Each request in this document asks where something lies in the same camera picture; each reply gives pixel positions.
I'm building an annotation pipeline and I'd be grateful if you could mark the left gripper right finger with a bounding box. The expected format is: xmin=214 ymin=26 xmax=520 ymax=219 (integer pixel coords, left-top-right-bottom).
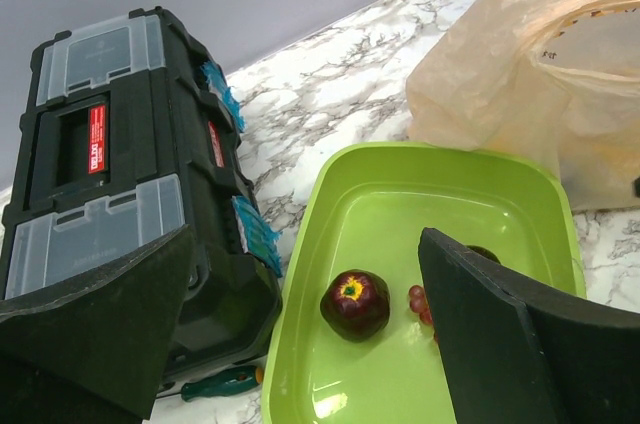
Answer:
xmin=418 ymin=228 xmax=639 ymax=423

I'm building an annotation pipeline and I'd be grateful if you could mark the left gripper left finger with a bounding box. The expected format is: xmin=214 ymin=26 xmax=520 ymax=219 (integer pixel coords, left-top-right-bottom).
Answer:
xmin=1 ymin=226 xmax=195 ymax=423

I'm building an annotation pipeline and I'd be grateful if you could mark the fake red grape bunch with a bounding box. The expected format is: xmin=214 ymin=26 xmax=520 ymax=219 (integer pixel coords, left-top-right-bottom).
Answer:
xmin=408 ymin=285 xmax=439 ymax=344

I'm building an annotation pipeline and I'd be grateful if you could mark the dark purple fake plum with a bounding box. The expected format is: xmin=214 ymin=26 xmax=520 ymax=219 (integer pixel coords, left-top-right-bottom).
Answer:
xmin=467 ymin=245 xmax=501 ymax=264

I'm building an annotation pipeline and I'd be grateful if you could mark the translucent orange plastic bag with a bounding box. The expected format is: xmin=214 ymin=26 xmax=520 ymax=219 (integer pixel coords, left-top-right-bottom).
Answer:
xmin=406 ymin=0 xmax=639 ymax=211

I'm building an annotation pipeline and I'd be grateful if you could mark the dark red fake apple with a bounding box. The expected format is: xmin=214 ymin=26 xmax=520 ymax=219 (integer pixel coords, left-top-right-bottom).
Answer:
xmin=320 ymin=269 xmax=390 ymax=343

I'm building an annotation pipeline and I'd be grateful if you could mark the black plastic toolbox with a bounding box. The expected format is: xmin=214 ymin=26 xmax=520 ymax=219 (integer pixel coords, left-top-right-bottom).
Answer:
xmin=1 ymin=7 xmax=282 ymax=381

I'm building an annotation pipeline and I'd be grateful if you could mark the green plastic tray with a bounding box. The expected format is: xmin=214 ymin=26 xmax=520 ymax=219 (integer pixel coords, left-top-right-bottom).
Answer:
xmin=261 ymin=142 xmax=586 ymax=423

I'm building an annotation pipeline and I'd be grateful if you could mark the green handled screwdriver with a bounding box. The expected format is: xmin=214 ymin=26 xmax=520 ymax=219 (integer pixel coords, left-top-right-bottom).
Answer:
xmin=180 ymin=365 xmax=264 ymax=402

